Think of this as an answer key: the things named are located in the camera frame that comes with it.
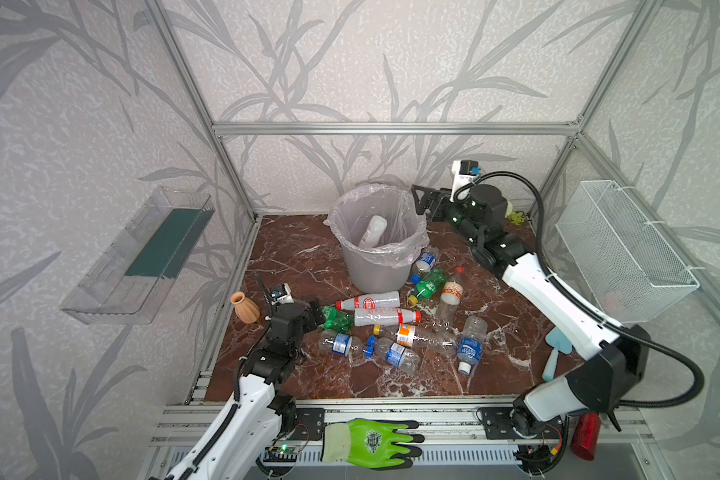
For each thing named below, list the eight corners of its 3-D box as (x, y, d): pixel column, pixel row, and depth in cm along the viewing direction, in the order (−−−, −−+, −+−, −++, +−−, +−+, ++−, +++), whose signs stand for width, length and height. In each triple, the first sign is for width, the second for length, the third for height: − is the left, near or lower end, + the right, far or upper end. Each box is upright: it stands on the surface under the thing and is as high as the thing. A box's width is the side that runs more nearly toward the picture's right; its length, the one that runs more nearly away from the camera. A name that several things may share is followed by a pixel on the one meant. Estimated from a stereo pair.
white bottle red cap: (337, 316, 95) (335, 307, 90) (337, 305, 98) (335, 295, 93) (399, 310, 96) (400, 301, 92) (397, 299, 99) (398, 290, 94)
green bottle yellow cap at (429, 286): (406, 301, 97) (407, 293, 93) (432, 272, 104) (434, 264, 101) (421, 312, 95) (422, 305, 91) (446, 282, 102) (449, 274, 98)
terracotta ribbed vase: (242, 325, 93) (227, 307, 83) (247, 310, 96) (232, 291, 87) (258, 325, 93) (244, 307, 83) (262, 310, 96) (249, 291, 87)
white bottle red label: (355, 329, 91) (353, 322, 87) (355, 314, 95) (354, 307, 91) (421, 329, 91) (422, 322, 87) (419, 314, 95) (421, 307, 91)
